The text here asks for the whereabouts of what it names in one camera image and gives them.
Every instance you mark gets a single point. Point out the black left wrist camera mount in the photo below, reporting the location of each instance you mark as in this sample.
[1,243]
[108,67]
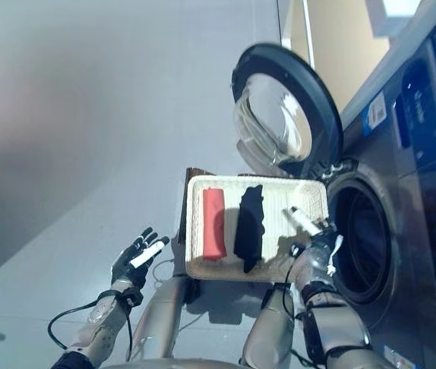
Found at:
[133,298]

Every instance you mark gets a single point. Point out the silver robot right leg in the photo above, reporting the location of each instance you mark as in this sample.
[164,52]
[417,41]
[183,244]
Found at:
[267,330]

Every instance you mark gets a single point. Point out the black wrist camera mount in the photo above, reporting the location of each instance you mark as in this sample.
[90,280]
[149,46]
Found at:
[133,298]
[296,251]

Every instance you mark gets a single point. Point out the round washing machine door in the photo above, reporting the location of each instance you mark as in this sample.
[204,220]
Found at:
[279,115]

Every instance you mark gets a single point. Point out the blue white sticker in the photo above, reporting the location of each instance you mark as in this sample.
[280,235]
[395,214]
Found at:
[375,111]

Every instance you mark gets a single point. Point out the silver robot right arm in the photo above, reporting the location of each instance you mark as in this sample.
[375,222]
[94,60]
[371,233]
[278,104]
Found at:
[333,326]

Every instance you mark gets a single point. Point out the silver robot left leg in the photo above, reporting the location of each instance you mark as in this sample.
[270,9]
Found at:
[160,319]

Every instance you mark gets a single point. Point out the dark brown glossy stool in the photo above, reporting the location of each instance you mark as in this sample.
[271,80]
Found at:
[183,223]

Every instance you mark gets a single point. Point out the black cloth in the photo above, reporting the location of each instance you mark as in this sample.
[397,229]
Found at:
[248,230]

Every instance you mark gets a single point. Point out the silver robot leg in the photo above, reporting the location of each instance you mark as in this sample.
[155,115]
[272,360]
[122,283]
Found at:
[160,319]
[267,330]

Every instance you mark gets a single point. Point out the grey washing machine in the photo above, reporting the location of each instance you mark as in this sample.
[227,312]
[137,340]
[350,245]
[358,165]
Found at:
[425,230]

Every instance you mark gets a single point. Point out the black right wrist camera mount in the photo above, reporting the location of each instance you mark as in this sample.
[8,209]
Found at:
[296,251]

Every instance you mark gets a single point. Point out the colourful energy label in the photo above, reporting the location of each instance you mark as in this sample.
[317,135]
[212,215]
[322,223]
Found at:
[398,359]

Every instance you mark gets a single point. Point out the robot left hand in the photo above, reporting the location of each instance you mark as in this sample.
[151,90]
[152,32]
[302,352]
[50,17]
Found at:
[129,265]

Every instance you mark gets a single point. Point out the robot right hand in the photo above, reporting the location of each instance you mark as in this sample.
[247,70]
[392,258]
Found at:
[323,234]

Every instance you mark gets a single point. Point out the silver robot torso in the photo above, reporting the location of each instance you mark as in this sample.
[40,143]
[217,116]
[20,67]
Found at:
[171,364]

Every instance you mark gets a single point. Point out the red cloth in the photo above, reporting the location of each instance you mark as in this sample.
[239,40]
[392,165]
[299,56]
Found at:
[214,227]

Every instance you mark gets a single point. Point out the white wicker laundry basket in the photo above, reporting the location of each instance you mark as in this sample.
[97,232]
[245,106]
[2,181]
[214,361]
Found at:
[279,200]

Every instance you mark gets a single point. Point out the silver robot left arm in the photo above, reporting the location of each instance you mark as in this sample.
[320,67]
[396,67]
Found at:
[98,326]

